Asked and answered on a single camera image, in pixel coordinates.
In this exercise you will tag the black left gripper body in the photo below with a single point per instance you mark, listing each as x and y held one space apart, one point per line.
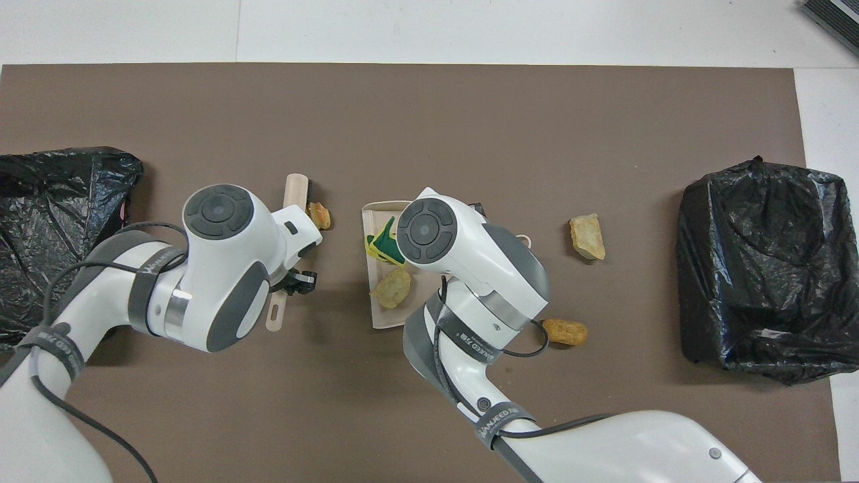
281 286

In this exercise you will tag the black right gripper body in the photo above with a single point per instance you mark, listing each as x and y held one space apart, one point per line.
477 209

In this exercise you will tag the striped orange croissant piece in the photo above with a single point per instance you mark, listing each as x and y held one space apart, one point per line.
319 216

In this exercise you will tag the yellow green scouring sponge piece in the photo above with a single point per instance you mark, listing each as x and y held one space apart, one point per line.
370 243
388 247

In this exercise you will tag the pale round bread piece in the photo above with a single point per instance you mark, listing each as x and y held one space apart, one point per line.
391 288

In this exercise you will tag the beige plastic dustpan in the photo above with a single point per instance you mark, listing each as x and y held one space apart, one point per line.
386 318

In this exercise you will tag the beige hand brush black bristles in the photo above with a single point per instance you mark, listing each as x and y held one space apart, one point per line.
295 191

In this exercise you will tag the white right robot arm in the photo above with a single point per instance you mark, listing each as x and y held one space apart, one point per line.
470 255

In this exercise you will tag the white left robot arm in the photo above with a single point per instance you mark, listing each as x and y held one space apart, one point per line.
228 268

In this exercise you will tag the black trash bag bin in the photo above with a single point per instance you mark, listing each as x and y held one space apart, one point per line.
758 268
40 221

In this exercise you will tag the pale angular bread chunk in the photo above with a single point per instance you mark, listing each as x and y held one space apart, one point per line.
587 236

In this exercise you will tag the brown table mat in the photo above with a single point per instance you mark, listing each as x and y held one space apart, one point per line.
402 114

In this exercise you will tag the brown fried nugget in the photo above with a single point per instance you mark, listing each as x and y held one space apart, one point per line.
564 332

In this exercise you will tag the dark ribbed panel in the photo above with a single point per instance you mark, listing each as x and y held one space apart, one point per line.
835 17

